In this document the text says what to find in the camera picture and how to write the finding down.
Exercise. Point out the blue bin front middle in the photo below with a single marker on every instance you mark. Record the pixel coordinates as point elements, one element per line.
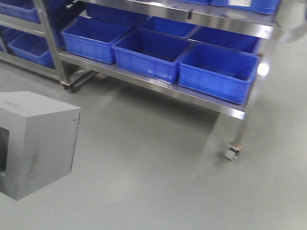
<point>151,54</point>

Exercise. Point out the gray square hollow base block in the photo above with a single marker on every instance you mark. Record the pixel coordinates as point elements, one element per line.
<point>42,135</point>

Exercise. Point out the blue bin front right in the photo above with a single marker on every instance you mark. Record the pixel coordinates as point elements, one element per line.
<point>219,72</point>

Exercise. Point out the steel wheeled shelf cart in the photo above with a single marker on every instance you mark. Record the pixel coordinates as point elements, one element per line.
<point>35,42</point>

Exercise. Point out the blue bin front left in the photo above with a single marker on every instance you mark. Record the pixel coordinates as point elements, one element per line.
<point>93,39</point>

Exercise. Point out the blue bin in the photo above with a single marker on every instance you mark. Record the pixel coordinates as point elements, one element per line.
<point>151,54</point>
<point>93,39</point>
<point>219,72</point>

